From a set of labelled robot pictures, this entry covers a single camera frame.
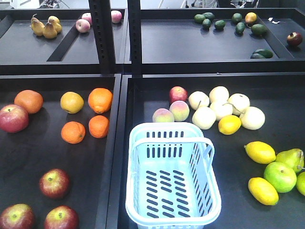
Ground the green pear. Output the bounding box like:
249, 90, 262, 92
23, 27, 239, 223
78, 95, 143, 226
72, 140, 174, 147
275, 148, 304, 173

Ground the pink apple back middle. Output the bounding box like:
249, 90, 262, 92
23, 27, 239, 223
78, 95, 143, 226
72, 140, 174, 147
81, 12, 92, 25

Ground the peach right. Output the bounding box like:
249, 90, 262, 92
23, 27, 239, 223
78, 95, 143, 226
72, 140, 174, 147
169, 100, 190, 122

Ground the red apple middle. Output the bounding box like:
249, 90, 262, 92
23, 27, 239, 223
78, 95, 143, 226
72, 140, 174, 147
0, 104, 29, 133

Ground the dark red apple back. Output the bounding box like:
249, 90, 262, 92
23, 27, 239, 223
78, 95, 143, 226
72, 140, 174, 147
286, 32, 303, 47

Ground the pink apple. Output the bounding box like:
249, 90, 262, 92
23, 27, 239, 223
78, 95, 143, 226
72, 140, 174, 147
81, 12, 92, 25
111, 10, 122, 24
75, 19, 91, 33

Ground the peach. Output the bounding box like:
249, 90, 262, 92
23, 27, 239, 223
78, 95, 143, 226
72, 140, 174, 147
152, 108, 174, 123
169, 100, 190, 122

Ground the red apple by peaches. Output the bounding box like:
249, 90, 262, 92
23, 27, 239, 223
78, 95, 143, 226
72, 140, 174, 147
169, 86, 188, 104

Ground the large orange right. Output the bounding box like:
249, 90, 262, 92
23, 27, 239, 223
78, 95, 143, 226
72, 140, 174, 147
88, 88, 113, 114

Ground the small orange lower right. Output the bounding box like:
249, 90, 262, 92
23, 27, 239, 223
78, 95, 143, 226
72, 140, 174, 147
89, 115, 110, 138

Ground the avocados group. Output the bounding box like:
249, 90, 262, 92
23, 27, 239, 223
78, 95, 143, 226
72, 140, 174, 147
193, 12, 273, 59

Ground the black wooden produce stand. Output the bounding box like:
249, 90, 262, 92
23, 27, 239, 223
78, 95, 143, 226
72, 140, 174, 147
0, 8, 305, 229

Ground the lemon right lower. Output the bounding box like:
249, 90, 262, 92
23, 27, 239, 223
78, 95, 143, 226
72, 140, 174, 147
248, 177, 279, 206

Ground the yellow brown pears group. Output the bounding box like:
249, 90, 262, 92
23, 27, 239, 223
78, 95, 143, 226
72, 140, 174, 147
30, 14, 62, 39

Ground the small orange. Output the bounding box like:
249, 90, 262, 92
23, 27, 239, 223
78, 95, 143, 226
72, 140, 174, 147
89, 115, 110, 138
61, 121, 86, 144

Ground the black upright post right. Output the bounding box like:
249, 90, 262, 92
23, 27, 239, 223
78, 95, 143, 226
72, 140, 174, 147
127, 0, 142, 77

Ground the small orange lower left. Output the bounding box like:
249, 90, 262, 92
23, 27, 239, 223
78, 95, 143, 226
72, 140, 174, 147
61, 121, 86, 144

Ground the light blue plastic basket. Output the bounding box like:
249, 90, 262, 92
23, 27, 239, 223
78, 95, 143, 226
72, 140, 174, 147
125, 122, 222, 229

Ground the orange behind middle apple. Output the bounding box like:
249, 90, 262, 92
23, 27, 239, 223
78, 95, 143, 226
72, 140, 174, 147
14, 90, 43, 114

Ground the green apple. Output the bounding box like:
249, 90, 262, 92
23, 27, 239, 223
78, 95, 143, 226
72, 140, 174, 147
264, 161, 297, 193

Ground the red yellow apple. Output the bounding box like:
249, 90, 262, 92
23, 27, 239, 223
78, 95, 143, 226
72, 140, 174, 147
39, 168, 70, 199
44, 205, 80, 229
0, 203, 35, 229

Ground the yellow orange citrus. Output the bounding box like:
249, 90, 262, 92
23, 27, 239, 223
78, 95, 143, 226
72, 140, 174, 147
60, 91, 84, 114

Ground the pink apple back left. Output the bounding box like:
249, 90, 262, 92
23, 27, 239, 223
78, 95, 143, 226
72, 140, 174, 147
75, 19, 91, 33

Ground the lemon near white pears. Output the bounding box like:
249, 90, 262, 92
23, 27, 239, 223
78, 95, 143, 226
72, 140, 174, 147
218, 115, 242, 135

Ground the white pears group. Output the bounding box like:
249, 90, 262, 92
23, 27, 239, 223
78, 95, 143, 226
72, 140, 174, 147
188, 86, 265, 130

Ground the peach left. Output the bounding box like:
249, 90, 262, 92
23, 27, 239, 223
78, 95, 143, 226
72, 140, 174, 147
152, 108, 174, 123

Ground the lemon right upper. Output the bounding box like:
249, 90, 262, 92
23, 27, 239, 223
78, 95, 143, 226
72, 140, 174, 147
244, 141, 276, 165

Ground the pink apple back right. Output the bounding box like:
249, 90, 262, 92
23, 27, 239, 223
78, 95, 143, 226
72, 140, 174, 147
111, 10, 122, 24

